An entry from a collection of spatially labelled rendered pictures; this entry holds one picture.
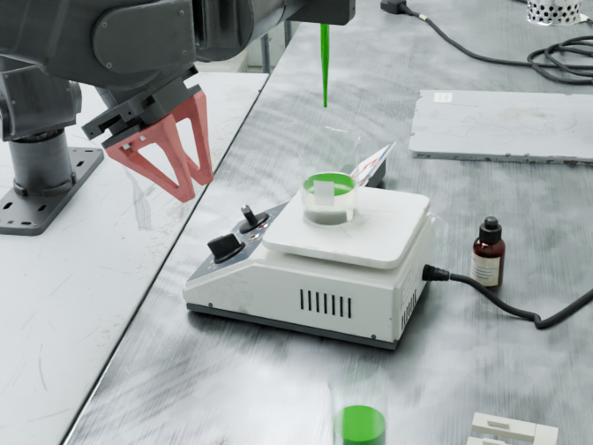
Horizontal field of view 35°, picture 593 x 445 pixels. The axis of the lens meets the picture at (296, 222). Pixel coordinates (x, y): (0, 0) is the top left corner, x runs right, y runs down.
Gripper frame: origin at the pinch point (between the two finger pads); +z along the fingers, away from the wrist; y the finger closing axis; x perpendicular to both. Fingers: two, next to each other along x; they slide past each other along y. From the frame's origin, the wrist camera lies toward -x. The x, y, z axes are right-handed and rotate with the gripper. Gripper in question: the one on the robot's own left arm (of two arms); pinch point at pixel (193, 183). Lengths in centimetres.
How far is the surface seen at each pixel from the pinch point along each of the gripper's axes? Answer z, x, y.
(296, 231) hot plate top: 7.3, -6.9, -0.4
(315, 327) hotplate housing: 15.0, -5.4, -3.0
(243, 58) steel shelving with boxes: 9, 119, 210
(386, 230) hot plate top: 10.9, -13.0, 2.4
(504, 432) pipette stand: 15.3, -27.5, -23.1
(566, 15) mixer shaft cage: 9, -23, 45
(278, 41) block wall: 10, 115, 229
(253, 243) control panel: 7.3, -1.5, 0.9
